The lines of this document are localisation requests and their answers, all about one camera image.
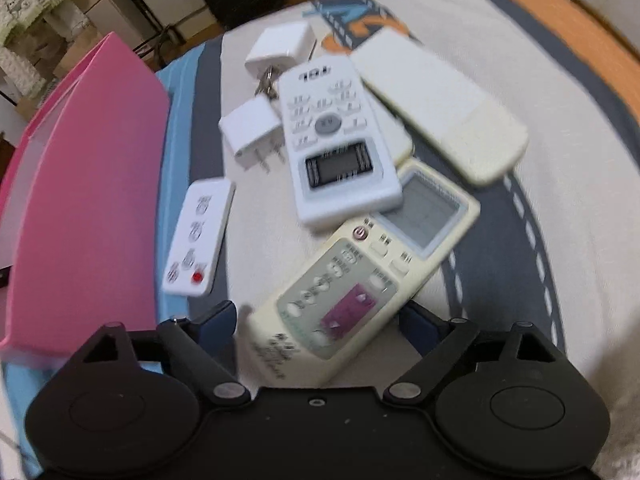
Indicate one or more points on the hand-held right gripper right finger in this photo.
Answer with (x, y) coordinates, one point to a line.
(419, 322)

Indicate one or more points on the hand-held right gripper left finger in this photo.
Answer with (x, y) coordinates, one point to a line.
(217, 319)

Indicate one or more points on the cream remote with purple sticker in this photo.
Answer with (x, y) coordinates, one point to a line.
(350, 280)

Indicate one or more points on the pink plastic storage box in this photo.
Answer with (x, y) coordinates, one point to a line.
(100, 200)

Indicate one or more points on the bunch of keys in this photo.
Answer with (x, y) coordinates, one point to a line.
(266, 84)

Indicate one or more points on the small white remote red button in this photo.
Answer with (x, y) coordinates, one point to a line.
(197, 240)

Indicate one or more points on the printed bed sheet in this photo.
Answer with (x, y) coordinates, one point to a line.
(565, 210)

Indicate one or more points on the white remote with grey button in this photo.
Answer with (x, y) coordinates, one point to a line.
(330, 160)

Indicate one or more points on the small white plug adapter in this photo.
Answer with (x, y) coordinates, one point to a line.
(247, 127)

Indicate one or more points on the long cream remote control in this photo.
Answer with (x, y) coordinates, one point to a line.
(440, 105)

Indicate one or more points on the large white charger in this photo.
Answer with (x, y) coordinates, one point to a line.
(277, 47)

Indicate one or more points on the black clothes rack stand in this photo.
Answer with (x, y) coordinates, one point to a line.
(150, 15)

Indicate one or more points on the white lace cloth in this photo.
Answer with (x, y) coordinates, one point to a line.
(25, 5)

